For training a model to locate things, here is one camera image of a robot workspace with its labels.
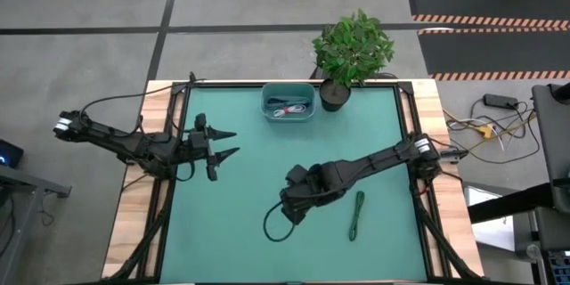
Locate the teal table mat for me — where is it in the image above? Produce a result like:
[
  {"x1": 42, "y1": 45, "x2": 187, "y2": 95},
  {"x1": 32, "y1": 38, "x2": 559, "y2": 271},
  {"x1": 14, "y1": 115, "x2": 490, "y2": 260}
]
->
[{"x1": 160, "y1": 86, "x2": 428, "y2": 282}]

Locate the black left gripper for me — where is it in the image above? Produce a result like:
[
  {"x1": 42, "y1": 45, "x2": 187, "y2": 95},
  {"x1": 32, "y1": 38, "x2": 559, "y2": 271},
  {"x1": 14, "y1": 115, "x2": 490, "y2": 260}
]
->
[{"x1": 176, "y1": 113, "x2": 241, "y2": 183}]

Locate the black floor cable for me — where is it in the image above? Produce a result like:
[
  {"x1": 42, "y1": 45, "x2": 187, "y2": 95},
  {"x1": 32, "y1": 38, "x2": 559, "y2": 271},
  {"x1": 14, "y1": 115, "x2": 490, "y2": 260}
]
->
[{"x1": 447, "y1": 97, "x2": 542, "y2": 165}]

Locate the green leafy artificial tree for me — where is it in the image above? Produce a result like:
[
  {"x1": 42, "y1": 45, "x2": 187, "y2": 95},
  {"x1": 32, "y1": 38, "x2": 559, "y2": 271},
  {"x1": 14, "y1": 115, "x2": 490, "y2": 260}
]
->
[{"x1": 311, "y1": 7, "x2": 395, "y2": 88}]

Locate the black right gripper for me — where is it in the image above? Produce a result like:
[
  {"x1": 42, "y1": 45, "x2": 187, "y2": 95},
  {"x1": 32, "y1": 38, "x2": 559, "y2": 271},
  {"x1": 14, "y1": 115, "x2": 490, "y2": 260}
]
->
[{"x1": 279, "y1": 163, "x2": 346, "y2": 227}]

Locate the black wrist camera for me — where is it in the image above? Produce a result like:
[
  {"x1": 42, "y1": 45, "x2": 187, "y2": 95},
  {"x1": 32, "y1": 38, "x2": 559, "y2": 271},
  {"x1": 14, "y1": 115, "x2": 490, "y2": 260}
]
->
[
  {"x1": 286, "y1": 164, "x2": 309, "y2": 184},
  {"x1": 189, "y1": 131, "x2": 210, "y2": 153}
]

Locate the grey metal side table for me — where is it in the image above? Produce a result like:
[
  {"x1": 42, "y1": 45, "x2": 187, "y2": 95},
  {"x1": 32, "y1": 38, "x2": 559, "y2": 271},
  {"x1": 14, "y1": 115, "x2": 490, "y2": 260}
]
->
[{"x1": 0, "y1": 164, "x2": 72, "y2": 273}]

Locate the teal plastic bin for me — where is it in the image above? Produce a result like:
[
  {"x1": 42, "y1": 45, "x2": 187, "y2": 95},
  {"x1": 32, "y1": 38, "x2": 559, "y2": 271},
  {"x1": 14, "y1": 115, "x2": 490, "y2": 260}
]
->
[{"x1": 260, "y1": 82, "x2": 317, "y2": 124}]

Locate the green braided USB-C cable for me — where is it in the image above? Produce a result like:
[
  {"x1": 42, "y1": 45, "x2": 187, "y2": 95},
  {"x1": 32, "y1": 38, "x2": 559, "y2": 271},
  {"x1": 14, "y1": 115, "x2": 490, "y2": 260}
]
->
[{"x1": 348, "y1": 190, "x2": 366, "y2": 242}]

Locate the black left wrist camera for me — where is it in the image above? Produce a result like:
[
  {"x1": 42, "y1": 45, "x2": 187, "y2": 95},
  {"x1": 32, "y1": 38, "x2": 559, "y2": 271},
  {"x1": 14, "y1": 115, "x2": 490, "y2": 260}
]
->
[{"x1": 189, "y1": 131, "x2": 210, "y2": 153}]

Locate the black orange-striped floor mat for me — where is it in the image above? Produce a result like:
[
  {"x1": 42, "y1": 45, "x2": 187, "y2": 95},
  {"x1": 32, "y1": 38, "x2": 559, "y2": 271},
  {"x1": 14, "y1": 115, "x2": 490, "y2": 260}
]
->
[
  {"x1": 417, "y1": 28, "x2": 570, "y2": 82},
  {"x1": 405, "y1": 0, "x2": 570, "y2": 29}
]

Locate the white USB-C cable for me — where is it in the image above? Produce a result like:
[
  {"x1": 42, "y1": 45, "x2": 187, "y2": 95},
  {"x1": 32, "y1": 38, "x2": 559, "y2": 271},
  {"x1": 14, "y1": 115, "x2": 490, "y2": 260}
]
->
[{"x1": 272, "y1": 103, "x2": 307, "y2": 119}]

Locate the black plant pot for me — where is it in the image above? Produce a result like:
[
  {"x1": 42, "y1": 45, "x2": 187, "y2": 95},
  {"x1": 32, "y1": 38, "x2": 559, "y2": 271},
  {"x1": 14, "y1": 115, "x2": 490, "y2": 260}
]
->
[{"x1": 318, "y1": 78, "x2": 352, "y2": 113}]

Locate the grey desk unit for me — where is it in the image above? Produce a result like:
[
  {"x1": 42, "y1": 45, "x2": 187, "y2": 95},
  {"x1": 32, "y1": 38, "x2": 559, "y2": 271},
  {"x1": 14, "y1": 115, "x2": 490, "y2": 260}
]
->
[{"x1": 532, "y1": 82, "x2": 570, "y2": 215}]

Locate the white paper sheet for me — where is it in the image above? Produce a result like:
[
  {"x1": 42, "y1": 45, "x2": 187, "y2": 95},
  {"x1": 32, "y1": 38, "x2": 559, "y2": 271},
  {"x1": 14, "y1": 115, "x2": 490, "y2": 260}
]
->
[{"x1": 462, "y1": 186, "x2": 517, "y2": 251}]

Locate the black power brick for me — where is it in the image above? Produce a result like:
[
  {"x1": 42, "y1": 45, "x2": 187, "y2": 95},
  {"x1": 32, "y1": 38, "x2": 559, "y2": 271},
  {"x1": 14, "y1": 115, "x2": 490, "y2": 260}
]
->
[{"x1": 483, "y1": 93, "x2": 520, "y2": 110}]

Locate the blue braided USB-C cable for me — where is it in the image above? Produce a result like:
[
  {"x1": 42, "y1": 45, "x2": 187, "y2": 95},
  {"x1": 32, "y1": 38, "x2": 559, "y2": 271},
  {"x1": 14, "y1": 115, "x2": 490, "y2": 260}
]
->
[{"x1": 266, "y1": 96, "x2": 312, "y2": 109}]

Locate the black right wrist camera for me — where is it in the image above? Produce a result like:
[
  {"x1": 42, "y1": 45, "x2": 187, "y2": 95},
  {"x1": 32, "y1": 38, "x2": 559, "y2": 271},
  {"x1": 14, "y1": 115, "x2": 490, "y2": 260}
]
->
[{"x1": 286, "y1": 164, "x2": 309, "y2": 184}]

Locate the dark green USB-C cable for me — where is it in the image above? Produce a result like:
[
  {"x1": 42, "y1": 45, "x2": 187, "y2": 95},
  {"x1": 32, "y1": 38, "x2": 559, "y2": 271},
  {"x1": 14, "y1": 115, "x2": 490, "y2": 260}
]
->
[{"x1": 262, "y1": 199, "x2": 297, "y2": 243}]

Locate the black device with blue light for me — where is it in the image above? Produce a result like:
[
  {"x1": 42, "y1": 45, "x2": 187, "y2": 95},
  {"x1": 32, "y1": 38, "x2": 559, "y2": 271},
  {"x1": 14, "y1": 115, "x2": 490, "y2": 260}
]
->
[{"x1": 0, "y1": 139, "x2": 24, "y2": 169}]

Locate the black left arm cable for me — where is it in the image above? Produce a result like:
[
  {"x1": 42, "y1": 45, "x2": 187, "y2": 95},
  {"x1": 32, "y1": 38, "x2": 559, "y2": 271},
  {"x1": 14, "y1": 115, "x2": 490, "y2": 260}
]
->
[{"x1": 78, "y1": 70, "x2": 197, "y2": 119}]

